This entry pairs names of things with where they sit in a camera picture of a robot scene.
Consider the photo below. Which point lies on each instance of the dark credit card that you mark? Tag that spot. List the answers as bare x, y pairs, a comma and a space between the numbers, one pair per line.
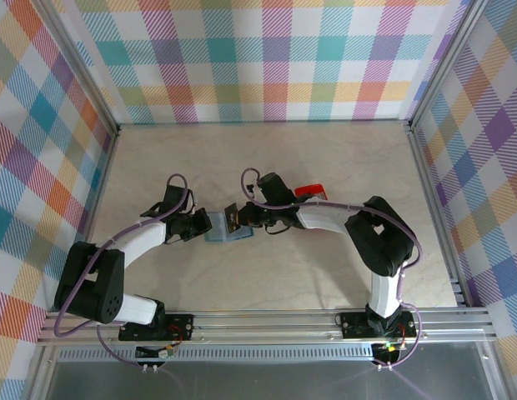
232, 218

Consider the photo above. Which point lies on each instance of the blue card holder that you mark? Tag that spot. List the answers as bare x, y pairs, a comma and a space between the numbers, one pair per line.
217, 227

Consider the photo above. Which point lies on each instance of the red plastic bin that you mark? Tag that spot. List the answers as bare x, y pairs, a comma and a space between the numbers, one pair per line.
308, 189

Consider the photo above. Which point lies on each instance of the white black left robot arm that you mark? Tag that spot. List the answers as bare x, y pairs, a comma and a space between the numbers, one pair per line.
96, 283

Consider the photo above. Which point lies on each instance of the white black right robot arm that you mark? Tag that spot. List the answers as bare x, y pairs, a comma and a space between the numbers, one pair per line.
379, 241

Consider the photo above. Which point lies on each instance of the pale credit card stack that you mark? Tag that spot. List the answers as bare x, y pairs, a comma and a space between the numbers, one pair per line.
319, 195

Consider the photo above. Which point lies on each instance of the grey metal sheet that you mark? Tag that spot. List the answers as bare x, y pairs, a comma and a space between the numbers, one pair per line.
262, 383

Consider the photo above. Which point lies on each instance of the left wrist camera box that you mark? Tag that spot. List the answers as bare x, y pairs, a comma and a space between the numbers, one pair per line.
194, 199

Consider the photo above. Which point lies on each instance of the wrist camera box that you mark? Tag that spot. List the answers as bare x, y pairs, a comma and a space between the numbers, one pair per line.
194, 199
254, 187

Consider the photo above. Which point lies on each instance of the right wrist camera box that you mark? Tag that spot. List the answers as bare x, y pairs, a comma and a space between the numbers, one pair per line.
254, 187

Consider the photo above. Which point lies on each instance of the aluminium side rail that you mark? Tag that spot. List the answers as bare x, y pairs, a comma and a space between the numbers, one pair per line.
95, 208
437, 208

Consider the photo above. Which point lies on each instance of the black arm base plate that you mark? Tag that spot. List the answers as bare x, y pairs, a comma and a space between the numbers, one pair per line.
354, 325
181, 325

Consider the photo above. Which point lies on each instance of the long aluminium frame rail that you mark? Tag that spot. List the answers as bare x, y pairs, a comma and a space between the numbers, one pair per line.
262, 329

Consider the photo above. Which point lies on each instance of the aluminium frame post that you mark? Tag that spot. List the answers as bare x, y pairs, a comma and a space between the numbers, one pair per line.
82, 62
447, 62

